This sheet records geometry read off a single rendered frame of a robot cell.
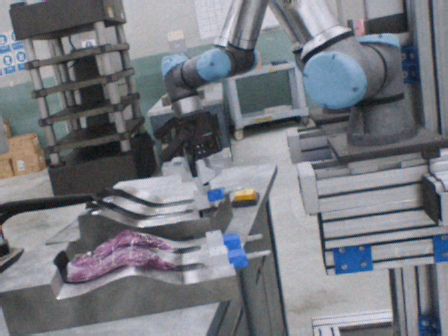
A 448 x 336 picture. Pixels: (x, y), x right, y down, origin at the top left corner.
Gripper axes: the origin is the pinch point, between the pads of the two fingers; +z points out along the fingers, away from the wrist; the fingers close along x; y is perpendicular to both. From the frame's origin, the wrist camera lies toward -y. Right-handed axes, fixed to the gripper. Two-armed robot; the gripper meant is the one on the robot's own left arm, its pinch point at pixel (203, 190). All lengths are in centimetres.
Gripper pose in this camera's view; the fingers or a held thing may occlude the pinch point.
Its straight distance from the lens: 147.0
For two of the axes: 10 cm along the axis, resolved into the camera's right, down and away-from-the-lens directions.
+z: 2.8, 9.6, 0.6
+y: 9.0, -2.4, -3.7
